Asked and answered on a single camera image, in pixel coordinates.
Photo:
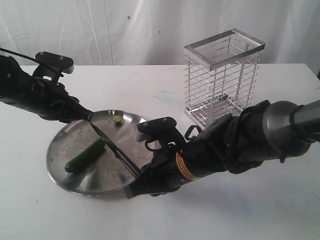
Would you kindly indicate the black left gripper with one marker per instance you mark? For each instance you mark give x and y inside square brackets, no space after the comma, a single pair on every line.
[53,103]

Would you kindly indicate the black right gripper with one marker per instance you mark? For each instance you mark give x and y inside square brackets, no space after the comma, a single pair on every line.
[168,170]

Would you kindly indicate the black handled knife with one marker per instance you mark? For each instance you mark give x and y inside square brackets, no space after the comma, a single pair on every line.
[119,154]

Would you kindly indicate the green cucumber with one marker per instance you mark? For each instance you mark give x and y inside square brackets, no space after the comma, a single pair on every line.
[86,157]

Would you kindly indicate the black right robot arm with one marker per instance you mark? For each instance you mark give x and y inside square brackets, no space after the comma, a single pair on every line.
[265,131]

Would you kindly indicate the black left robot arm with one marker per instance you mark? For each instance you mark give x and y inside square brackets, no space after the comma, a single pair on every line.
[14,83]

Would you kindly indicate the small cucumber slice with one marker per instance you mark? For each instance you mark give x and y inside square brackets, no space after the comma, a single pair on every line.
[118,119]

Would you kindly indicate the round stainless steel plate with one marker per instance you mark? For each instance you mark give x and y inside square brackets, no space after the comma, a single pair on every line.
[105,175]

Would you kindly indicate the white backdrop curtain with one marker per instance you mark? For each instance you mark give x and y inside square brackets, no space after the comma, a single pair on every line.
[154,32]

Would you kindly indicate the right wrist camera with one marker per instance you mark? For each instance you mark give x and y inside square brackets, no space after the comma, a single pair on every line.
[162,130]

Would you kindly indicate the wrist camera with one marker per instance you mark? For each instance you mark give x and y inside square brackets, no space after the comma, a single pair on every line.
[162,130]
[52,65]

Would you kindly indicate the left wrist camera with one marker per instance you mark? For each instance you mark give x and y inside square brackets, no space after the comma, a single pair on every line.
[52,65]

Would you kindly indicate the chrome wire utensil basket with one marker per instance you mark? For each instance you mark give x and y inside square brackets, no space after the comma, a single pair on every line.
[220,75]

